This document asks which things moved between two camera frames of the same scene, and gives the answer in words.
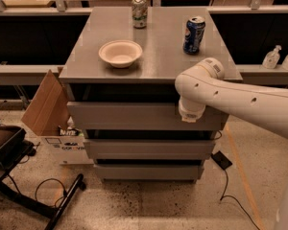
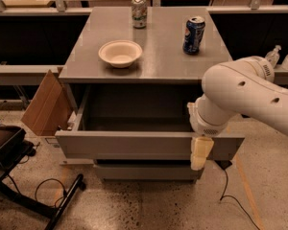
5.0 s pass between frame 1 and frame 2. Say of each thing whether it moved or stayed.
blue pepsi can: stayed
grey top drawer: moved
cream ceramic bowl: stayed
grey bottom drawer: stayed
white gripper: moved
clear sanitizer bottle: stayed
